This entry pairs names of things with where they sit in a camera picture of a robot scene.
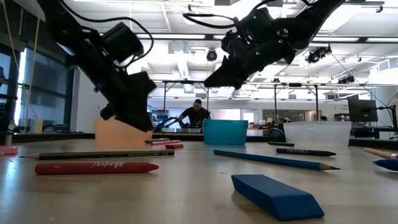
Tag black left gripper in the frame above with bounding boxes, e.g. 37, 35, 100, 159
89, 58, 157, 133

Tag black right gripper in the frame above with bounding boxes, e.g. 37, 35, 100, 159
203, 27, 297, 91

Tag orange translucent plastic bin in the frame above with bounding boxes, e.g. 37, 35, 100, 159
94, 117, 155, 144

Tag pink pencil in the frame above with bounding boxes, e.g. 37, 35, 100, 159
150, 139, 181, 146

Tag dark green pencil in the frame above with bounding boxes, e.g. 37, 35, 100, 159
19, 149, 175, 161

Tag blue plastic bin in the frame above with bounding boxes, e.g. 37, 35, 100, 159
202, 119, 249, 146

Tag red crayon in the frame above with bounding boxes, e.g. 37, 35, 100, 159
34, 161, 160, 175

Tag blue pencil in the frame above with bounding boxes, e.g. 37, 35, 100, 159
213, 149, 341, 172

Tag dark purple crayon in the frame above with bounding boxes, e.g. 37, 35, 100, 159
275, 147, 337, 157

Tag blue eraser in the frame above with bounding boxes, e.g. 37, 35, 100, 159
231, 174, 325, 222

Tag pink clip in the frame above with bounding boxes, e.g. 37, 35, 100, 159
0, 146, 20, 156

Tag orange pencil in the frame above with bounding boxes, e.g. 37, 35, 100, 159
363, 147, 398, 160

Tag blue pen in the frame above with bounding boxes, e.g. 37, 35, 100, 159
372, 159, 398, 172

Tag black monitor on arm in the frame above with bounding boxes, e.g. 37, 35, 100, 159
347, 98, 379, 123

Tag overhead LED light bar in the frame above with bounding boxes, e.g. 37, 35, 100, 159
99, 32, 398, 44

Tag yellow white container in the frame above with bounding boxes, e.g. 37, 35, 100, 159
29, 119, 44, 134

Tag clear plastic bin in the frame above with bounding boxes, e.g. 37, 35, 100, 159
283, 121, 353, 146

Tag black desk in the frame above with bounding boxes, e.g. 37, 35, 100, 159
349, 124, 398, 141

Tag black metal frame stand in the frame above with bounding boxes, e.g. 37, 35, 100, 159
161, 80, 211, 121
272, 82, 320, 122

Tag black aluminium table frame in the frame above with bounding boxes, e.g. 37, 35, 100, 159
0, 132, 398, 151

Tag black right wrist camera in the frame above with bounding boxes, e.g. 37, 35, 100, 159
243, 7, 274, 34

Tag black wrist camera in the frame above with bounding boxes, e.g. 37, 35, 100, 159
243, 7, 274, 34
101, 21, 145, 68

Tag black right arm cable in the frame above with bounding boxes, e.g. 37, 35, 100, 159
182, 11, 240, 30

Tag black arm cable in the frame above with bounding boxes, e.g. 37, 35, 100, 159
182, 11, 240, 30
58, 0, 155, 68

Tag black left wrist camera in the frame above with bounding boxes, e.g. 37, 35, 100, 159
101, 21, 145, 68

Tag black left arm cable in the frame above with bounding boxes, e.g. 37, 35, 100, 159
58, 0, 155, 68

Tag yellow cable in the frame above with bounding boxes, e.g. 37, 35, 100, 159
1, 0, 41, 125

